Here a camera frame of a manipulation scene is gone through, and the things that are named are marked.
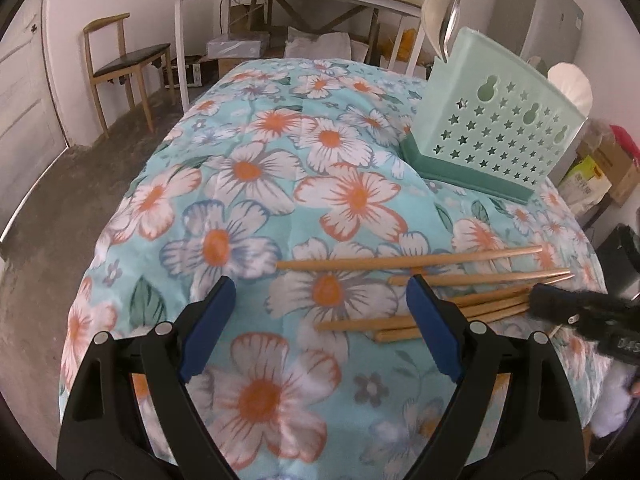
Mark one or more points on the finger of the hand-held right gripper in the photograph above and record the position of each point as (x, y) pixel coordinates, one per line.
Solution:
(565, 305)

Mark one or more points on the small metal spoon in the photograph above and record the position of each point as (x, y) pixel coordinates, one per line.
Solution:
(452, 10)

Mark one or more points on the large cardboard box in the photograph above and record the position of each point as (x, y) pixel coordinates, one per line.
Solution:
(615, 160)

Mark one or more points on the black trash bin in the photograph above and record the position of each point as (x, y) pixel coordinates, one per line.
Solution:
(622, 260)

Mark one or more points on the grey refrigerator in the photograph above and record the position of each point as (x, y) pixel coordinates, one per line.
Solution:
(540, 15)

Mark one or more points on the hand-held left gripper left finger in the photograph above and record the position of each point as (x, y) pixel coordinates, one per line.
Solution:
(210, 330)

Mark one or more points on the floral blue blanket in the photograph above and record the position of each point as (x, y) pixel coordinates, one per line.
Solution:
(300, 170)

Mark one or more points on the white ceramic spoon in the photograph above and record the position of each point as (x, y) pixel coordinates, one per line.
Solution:
(432, 15)
(570, 85)

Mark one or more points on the white sack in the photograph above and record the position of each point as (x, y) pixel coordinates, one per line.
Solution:
(320, 42)

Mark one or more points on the red plastic bag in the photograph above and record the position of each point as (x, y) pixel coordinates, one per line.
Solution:
(627, 140)

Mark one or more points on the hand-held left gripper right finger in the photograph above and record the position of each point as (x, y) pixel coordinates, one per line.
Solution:
(435, 330)

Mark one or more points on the mint green utensil holder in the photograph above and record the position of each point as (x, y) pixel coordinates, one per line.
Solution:
(500, 65)

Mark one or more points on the pile of wooden chopsticks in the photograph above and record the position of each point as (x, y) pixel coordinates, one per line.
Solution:
(400, 259)

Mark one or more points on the orange plastic bag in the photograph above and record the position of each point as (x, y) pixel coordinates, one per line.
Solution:
(406, 40)

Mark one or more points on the wooden chair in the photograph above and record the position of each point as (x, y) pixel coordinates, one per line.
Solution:
(130, 57)

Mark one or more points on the white door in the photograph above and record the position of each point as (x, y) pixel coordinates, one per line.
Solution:
(25, 110)

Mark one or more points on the yellow white rice bag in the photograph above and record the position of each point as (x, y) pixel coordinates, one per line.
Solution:
(585, 185)

